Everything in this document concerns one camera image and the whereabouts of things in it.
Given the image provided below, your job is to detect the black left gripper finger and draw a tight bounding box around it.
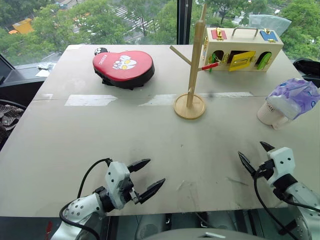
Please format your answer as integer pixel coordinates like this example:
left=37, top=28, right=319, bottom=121
left=127, top=158, right=152, bottom=174
left=137, top=177, right=167, bottom=203

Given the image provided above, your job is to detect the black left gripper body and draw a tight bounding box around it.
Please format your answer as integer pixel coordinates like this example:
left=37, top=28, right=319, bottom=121
left=119, top=174, right=141, bottom=205

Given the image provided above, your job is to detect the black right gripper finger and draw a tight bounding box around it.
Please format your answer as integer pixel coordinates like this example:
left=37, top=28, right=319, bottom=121
left=237, top=150, right=258, bottom=178
left=259, top=141, right=276, bottom=153

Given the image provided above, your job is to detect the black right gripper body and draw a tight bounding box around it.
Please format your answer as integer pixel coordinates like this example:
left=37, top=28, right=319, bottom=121
left=254, top=159, right=276, bottom=180

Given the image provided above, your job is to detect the wooden mug tree stand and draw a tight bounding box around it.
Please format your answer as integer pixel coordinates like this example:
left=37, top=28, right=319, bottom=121
left=169, top=3, right=208, bottom=121

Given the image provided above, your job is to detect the white mug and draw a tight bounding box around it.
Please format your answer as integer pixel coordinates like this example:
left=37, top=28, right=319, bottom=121
left=257, top=98, right=293, bottom=131

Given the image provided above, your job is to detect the purple plastic bag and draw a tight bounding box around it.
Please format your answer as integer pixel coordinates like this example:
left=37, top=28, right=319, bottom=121
left=266, top=77, right=320, bottom=121

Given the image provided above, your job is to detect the grey robot torso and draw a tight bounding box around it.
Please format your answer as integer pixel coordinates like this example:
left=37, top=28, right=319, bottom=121
left=141, top=228, right=242, bottom=240

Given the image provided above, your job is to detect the black bag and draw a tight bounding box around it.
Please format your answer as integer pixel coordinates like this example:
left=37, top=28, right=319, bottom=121
left=292, top=57, right=320, bottom=89

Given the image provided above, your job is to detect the red heart-shaped punching pad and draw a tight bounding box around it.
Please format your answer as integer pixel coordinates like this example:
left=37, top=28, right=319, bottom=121
left=92, top=50, right=156, bottom=89

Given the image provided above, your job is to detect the wooden lock box toy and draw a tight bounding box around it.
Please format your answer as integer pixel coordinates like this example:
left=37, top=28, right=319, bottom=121
left=201, top=26, right=285, bottom=74

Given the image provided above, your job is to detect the black and white plush toy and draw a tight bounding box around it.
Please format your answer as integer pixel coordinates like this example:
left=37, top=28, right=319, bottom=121
left=93, top=46, right=109, bottom=56

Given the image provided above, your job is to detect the clear plastic bag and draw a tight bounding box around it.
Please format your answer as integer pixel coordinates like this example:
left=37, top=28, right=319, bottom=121
left=248, top=14, right=293, bottom=39

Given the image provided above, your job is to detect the crumpled white wrapper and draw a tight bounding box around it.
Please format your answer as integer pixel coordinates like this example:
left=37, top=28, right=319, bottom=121
left=35, top=62, right=58, bottom=78

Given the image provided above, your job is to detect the plaid cloth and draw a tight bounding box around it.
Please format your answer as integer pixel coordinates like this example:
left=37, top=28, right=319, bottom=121
left=0, top=103, right=27, bottom=151

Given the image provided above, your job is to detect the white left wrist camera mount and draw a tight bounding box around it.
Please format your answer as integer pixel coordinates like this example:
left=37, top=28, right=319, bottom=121
left=104, top=161, right=131, bottom=210

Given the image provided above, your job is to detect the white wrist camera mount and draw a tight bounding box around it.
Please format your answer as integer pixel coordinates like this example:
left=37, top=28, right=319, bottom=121
left=104, top=161, right=131, bottom=210
left=265, top=147, right=297, bottom=188

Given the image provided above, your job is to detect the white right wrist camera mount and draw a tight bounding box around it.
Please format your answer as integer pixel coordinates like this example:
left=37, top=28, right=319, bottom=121
left=265, top=147, right=297, bottom=188

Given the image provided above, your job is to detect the black window frame post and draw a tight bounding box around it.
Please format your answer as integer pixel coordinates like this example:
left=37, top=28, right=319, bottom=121
left=175, top=0, right=194, bottom=46

